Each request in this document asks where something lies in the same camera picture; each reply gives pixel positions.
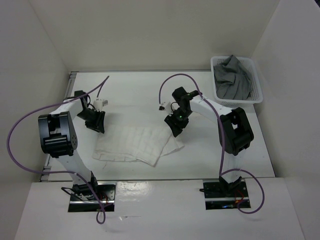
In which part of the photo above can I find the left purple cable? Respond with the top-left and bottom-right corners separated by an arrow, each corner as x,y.
6,76 -> 111,224

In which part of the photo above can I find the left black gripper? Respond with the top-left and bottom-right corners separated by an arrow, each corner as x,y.
76,108 -> 106,134

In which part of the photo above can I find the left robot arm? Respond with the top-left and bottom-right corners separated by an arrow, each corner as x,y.
38,90 -> 108,200

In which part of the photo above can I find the purple cable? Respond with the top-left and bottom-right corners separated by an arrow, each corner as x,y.
6,76 -> 111,224
157,73 -> 265,215

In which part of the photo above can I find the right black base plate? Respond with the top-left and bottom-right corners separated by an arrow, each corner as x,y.
199,179 -> 251,210

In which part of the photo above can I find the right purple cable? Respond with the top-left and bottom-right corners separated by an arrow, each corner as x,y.
157,73 -> 265,215

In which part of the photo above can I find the white pleated skirt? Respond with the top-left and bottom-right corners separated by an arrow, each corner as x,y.
92,124 -> 185,167

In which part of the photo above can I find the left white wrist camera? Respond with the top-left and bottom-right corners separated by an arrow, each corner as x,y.
93,98 -> 108,112

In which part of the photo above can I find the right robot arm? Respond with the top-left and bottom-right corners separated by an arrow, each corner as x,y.
158,87 -> 254,197

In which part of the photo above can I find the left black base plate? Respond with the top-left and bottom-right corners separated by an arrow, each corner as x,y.
68,181 -> 116,213

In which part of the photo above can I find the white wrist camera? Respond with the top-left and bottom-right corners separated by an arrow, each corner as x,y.
158,101 -> 175,116
93,98 -> 108,112

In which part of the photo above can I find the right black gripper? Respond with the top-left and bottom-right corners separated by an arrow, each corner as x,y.
164,107 -> 192,138

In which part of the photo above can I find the grey skirt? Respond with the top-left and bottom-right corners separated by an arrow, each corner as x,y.
213,55 -> 253,101

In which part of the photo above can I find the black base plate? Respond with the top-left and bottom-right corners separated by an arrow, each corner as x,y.
68,181 -> 116,213
199,179 -> 251,210

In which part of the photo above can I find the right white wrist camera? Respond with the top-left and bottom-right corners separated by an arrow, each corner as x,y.
158,101 -> 175,116

